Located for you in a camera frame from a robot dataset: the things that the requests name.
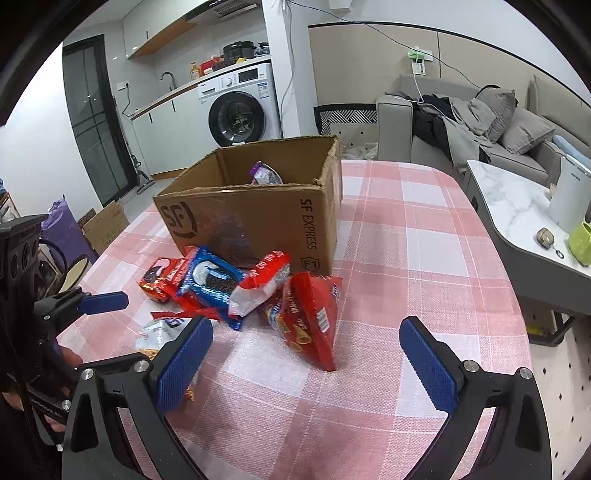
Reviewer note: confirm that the green cup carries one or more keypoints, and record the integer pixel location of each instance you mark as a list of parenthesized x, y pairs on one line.
[(581, 242)]

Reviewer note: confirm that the red white snack packet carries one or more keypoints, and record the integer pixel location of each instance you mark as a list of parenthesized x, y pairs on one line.
[(258, 286)]

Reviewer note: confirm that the light grey pillow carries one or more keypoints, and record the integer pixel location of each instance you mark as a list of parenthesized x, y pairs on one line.
[(526, 131)]

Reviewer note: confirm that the white washing machine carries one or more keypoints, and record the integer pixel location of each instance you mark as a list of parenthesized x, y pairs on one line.
[(240, 106)]

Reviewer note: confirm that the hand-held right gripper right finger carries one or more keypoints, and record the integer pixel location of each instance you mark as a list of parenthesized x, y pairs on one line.
[(427, 364)]

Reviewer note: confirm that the dark glass door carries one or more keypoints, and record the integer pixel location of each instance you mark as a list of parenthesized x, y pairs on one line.
[(90, 120)]

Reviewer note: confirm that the dark grey pillow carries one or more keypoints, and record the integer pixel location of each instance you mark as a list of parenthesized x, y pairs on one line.
[(498, 110)]

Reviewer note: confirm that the steel range hood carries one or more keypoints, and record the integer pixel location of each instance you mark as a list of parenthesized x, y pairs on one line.
[(231, 7)]

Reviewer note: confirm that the red storage box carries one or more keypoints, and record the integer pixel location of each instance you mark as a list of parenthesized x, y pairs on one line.
[(210, 64)]

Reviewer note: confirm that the red cookie packet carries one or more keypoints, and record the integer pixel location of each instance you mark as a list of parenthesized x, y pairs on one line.
[(159, 279)]

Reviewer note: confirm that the white electric kettle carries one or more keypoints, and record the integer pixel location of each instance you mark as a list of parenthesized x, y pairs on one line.
[(570, 194)]

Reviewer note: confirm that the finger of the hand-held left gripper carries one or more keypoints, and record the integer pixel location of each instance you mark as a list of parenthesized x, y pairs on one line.
[(104, 302)]

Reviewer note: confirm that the red snack packet blue logo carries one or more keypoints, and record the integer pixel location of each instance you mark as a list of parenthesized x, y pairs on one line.
[(309, 323)]

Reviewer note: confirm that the small floor cardboard box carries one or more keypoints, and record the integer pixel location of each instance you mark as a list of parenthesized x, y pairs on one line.
[(104, 226)]

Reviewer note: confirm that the white marble coffee table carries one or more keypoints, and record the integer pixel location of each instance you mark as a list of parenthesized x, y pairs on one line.
[(508, 207)]

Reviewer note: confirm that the black white patterned basket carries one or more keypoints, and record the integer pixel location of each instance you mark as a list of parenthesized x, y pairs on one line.
[(346, 117)]

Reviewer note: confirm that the purple silver snack packet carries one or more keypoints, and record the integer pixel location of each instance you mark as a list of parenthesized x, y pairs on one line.
[(265, 175)]

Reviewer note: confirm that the purple bag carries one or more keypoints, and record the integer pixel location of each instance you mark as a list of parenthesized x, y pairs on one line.
[(62, 230)]

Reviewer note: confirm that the stick vacuum cleaner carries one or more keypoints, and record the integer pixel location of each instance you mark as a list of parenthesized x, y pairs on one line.
[(143, 177)]

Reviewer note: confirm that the grey jacket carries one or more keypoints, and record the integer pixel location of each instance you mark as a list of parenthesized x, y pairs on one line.
[(466, 134)]

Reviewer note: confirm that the grey sofa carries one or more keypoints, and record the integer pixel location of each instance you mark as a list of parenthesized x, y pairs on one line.
[(395, 124)]

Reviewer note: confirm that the light blue roll pillow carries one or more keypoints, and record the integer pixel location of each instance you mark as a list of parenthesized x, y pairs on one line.
[(572, 147)]

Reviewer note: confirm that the brown cardboard box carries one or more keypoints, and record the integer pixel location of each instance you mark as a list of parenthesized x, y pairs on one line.
[(258, 221)]

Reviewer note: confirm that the white cabinets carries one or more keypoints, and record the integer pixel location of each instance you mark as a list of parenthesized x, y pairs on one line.
[(161, 134), (152, 32)]

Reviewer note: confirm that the curved metal faucet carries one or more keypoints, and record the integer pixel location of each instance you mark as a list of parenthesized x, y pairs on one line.
[(168, 81)]

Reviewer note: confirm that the white dotted rug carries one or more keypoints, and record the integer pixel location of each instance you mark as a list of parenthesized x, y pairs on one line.
[(568, 392)]

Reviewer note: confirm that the black rice cooker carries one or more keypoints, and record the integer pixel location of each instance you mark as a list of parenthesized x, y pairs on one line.
[(238, 50)]

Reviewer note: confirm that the dark cloth bundle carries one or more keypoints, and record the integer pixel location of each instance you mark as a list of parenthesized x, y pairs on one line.
[(263, 48)]

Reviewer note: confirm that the blue cookie packet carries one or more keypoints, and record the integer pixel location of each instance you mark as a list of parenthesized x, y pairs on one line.
[(210, 279)]

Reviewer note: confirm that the white lower cabinets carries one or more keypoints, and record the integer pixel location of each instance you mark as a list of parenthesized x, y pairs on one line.
[(161, 134)]

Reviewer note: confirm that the white upper cabinets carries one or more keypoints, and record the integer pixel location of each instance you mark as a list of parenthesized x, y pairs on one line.
[(152, 32)]

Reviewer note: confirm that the pink checked tablecloth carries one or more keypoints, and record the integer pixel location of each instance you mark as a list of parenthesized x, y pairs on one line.
[(392, 258)]

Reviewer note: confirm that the person's left hand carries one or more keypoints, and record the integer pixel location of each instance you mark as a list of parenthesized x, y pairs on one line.
[(70, 357)]

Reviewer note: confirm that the wall socket green plug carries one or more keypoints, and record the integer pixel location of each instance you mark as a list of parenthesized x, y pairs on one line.
[(418, 60)]

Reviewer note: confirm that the yellow soap bottle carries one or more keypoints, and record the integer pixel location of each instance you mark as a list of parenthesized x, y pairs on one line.
[(194, 71)]

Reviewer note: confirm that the black clothes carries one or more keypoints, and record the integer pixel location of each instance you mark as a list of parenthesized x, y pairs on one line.
[(431, 122)]

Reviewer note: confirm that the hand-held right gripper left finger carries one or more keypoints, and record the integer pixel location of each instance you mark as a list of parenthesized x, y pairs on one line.
[(184, 364)]

